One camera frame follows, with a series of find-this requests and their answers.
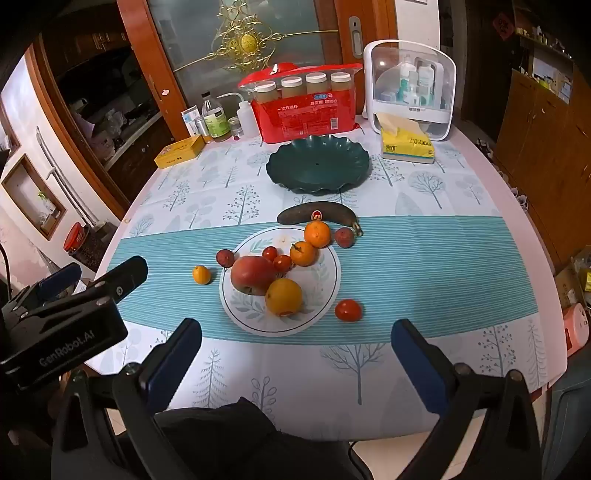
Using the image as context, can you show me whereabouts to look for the white squeeze bottle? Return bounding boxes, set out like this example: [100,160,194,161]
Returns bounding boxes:
[217,92,259,139]

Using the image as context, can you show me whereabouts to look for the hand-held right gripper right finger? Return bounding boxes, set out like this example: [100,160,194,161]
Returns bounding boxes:
[391,318,543,480]

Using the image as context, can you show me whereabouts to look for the wooden cabinet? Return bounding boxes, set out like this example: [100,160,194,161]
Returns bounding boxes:
[496,69,591,278]

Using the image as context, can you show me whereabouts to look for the green label glass bottle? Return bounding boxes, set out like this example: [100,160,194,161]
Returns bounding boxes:
[202,91,230,141]

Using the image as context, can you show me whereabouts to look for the flat yellow box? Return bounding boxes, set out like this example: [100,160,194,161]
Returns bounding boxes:
[154,135,205,169]

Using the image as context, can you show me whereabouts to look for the dark overripe banana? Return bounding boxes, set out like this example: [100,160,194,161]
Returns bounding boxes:
[277,202,364,236]

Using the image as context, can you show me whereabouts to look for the gold door ornament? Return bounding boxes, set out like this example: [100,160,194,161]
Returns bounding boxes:
[173,0,340,75]

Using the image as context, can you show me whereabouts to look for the kitchen counter cabinet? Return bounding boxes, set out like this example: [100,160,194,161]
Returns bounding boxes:
[104,113,178,204]

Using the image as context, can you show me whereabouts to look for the large orange mandarin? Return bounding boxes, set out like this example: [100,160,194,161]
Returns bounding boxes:
[305,222,332,248]

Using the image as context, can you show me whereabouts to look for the plain white bottle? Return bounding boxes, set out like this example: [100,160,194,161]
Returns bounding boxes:
[418,65,435,105]

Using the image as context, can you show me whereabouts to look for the small orange mandarin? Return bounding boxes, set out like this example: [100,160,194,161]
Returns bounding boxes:
[290,241,320,267]

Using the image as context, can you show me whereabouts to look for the wooden glass door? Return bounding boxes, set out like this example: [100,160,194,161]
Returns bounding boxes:
[115,0,400,139]

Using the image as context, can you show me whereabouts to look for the silver door handle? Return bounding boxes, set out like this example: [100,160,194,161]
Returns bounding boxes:
[348,16,364,58]

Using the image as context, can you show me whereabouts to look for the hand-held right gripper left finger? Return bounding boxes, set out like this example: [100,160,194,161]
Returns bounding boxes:
[50,318,204,480]

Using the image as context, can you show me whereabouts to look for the white blue carton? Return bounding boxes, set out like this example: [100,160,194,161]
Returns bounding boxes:
[181,106,200,138]

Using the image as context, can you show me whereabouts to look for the white cosmetics storage box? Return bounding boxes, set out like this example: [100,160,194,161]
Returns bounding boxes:
[363,41,455,141]

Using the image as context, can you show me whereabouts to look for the white floral plate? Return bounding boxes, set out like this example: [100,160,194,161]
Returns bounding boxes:
[219,226,341,335]

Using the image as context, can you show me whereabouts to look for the red paper cup package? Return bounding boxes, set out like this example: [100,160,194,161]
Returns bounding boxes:
[238,62,364,144]

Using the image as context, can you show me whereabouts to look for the cardboard box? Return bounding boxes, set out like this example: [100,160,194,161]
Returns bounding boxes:
[554,247,591,308]

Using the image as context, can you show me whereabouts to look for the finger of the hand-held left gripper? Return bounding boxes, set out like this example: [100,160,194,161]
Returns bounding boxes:
[36,264,85,302]
[81,255,149,305]

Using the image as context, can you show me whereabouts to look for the dark green scalloped plate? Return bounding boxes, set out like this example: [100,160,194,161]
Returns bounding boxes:
[266,137,372,195]

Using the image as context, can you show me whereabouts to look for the white teal bottle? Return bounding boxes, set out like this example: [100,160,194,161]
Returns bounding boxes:
[400,54,419,105]

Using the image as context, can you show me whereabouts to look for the large yellow orange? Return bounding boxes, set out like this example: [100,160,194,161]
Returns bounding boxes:
[265,278,304,317]

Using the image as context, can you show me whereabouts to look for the red apple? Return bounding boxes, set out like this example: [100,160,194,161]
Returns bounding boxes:
[230,255,279,296]

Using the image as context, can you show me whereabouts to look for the yellow tissue pack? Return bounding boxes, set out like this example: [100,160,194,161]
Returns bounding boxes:
[380,124,437,164]

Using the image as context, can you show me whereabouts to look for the large red tomato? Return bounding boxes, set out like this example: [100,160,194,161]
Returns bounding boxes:
[335,299,363,322]

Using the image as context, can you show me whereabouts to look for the white wall pipes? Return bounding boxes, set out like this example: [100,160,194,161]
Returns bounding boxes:
[36,128,88,222]

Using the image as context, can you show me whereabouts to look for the pink appliance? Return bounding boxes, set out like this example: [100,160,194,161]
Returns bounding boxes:
[562,304,591,357]

